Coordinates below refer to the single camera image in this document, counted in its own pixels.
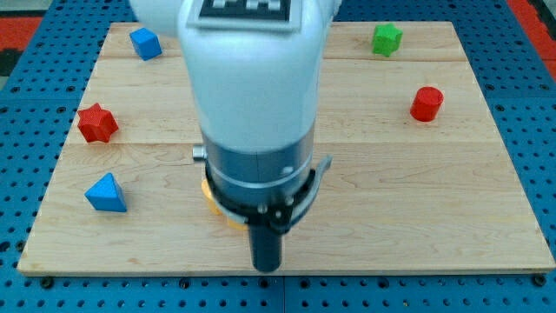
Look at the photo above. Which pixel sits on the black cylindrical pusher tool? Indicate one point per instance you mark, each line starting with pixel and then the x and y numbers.
pixel 265 247

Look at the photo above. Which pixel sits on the grey wrist flange with clamp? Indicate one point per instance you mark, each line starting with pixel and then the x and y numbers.
pixel 271 186

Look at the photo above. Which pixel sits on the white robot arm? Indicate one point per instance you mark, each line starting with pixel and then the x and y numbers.
pixel 254 69

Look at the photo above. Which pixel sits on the blue triangle block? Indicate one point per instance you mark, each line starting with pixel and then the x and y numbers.
pixel 106 195

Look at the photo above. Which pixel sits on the blue cube block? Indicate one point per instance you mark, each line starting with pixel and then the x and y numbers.
pixel 145 43

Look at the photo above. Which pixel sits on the yellow block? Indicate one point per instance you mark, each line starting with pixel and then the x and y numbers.
pixel 213 208

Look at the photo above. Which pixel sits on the wooden board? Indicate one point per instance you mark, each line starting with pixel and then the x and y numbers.
pixel 402 197

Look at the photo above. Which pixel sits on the red cylinder block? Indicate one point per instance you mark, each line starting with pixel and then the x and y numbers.
pixel 426 104

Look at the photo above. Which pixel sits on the fiducial marker tag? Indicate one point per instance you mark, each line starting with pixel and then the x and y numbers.
pixel 271 15

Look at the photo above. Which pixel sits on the red star block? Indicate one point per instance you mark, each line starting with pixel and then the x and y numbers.
pixel 96 124

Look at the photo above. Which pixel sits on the green star block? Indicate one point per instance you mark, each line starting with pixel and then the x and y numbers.
pixel 386 39

